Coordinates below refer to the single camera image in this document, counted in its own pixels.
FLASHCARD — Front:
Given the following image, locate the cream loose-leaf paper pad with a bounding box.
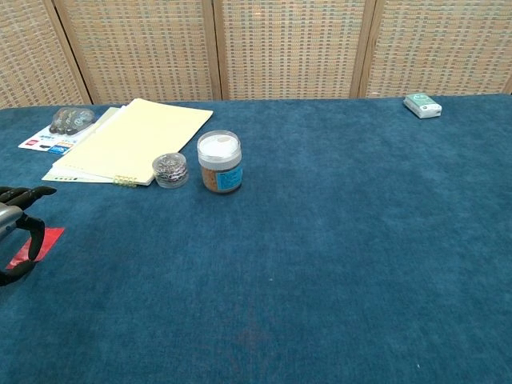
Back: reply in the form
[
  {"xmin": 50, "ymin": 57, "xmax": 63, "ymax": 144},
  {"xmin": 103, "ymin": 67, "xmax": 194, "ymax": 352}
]
[{"xmin": 41, "ymin": 98, "xmax": 214, "ymax": 188}]

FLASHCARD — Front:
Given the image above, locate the clear jar white lid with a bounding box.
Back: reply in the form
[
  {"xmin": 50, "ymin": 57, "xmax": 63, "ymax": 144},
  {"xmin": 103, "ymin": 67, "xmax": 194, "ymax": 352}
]
[{"xmin": 196, "ymin": 130, "xmax": 244, "ymax": 194}]

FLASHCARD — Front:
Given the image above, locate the clear paper clip box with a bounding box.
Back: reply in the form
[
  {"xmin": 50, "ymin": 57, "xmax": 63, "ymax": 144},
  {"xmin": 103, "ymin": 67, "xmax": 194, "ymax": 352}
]
[{"xmin": 151, "ymin": 153, "xmax": 190, "ymax": 190}]

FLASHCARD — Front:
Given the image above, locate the blister pack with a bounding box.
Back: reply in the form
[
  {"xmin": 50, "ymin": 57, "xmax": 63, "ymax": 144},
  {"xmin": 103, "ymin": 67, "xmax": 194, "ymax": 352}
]
[{"xmin": 17, "ymin": 106, "xmax": 97, "ymax": 155}]

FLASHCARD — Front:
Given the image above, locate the small green white box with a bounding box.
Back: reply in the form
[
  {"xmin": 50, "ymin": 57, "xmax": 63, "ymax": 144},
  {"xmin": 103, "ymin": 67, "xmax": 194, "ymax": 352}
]
[{"xmin": 402, "ymin": 92, "xmax": 443, "ymax": 120}]

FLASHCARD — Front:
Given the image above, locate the blue table mat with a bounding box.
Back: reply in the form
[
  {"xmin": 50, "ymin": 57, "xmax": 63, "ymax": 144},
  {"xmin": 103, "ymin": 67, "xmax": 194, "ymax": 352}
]
[{"xmin": 0, "ymin": 94, "xmax": 512, "ymax": 384}]

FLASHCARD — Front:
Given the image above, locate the red plastic packet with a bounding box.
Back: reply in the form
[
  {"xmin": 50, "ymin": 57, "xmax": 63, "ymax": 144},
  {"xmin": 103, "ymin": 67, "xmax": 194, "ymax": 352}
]
[{"xmin": 5, "ymin": 226, "xmax": 66, "ymax": 270}]

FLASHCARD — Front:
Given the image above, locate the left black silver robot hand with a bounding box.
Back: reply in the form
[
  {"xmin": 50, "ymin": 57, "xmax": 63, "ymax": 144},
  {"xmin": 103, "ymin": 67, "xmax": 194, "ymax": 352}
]
[{"xmin": 0, "ymin": 186, "xmax": 58, "ymax": 287}]

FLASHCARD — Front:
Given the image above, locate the wicker folding screen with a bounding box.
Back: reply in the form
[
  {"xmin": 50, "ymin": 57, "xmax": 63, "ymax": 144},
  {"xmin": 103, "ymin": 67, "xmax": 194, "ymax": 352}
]
[{"xmin": 0, "ymin": 0, "xmax": 512, "ymax": 109}]

